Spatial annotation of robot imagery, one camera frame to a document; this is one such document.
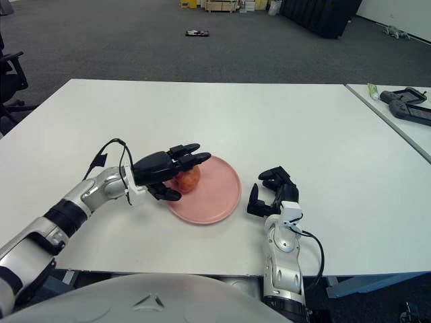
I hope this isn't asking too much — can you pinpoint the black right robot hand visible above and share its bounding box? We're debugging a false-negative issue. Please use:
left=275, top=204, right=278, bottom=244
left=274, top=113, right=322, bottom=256
left=246, top=166, right=300, bottom=218

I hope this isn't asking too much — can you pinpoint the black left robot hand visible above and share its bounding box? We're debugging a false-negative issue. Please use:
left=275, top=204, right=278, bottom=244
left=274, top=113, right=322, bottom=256
left=132, top=143, right=213, bottom=203

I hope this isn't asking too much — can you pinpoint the red yellow apple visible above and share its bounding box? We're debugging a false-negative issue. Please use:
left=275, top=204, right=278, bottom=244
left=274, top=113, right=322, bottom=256
left=173, top=167, right=202, bottom=194

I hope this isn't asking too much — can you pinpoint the pink round plate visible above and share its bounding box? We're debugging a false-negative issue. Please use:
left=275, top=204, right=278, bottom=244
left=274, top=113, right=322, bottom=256
left=166, top=155, right=243, bottom=226

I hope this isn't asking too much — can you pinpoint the grey robot torso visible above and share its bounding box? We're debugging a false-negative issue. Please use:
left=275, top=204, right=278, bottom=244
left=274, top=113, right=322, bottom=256
left=0, top=273, right=294, bottom=323

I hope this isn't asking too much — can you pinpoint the black handheld controller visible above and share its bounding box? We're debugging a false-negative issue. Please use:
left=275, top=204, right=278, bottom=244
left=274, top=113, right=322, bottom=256
left=389, top=100, right=431, bottom=127

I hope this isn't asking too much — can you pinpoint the black office chair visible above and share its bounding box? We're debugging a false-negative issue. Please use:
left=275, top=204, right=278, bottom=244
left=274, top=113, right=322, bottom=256
left=0, top=30, right=38, bottom=133

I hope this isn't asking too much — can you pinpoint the black caster wheel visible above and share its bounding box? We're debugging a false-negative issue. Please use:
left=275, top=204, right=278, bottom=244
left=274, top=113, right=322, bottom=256
left=401, top=302, right=415, bottom=323

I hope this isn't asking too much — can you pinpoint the wooden pallet crate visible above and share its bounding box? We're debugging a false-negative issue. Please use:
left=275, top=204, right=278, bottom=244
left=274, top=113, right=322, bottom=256
left=205, top=0, right=240, bottom=13

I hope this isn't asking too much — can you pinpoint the black partition cabinet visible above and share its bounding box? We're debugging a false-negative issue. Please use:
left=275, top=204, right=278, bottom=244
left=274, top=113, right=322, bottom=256
left=281, top=0, right=363, bottom=40

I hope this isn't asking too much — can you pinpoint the small grey robot dog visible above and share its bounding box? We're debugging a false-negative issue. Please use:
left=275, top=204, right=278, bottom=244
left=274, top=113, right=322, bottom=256
left=383, top=25, right=411, bottom=40

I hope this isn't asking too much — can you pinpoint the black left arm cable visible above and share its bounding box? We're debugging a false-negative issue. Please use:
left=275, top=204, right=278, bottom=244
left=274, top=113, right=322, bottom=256
left=82, top=137, right=134, bottom=207

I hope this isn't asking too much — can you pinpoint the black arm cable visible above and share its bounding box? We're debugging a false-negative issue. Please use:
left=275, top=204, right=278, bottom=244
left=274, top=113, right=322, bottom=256
left=299, top=228, right=326, bottom=290
left=82, top=137, right=134, bottom=207

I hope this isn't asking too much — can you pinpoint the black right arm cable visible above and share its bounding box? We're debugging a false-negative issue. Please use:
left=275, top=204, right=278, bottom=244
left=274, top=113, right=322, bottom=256
left=299, top=228, right=326, bottom=290

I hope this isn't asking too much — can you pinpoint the blue grey table frame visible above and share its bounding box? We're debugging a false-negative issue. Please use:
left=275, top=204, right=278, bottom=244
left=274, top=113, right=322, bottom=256
left=325, top=274, right=431, bottom=301

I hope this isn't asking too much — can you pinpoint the black controller with frame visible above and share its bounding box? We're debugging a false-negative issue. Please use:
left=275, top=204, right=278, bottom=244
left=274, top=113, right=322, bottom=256
left=379, top=87, right=429, bottom=104

